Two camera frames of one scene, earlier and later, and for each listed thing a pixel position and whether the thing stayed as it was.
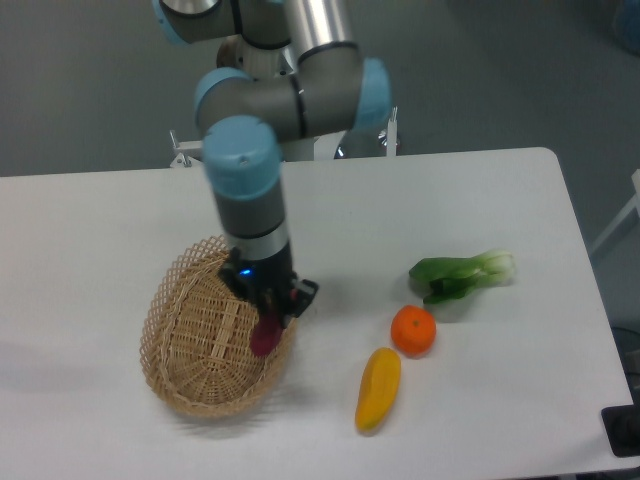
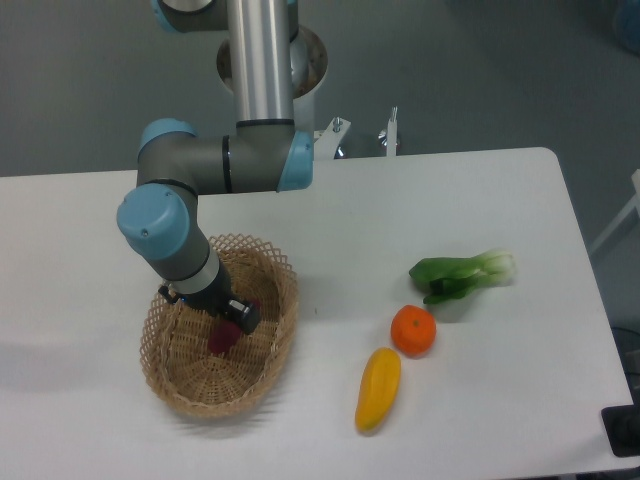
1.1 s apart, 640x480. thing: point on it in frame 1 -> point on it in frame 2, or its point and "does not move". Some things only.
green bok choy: (452, 278) does not move
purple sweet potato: (266, 333) -> (224, 335)
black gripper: (268, 284) -> (216, 299)
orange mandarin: (413, 330) does not move
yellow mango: (377, 389) does not move
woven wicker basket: (196, 348) does not move
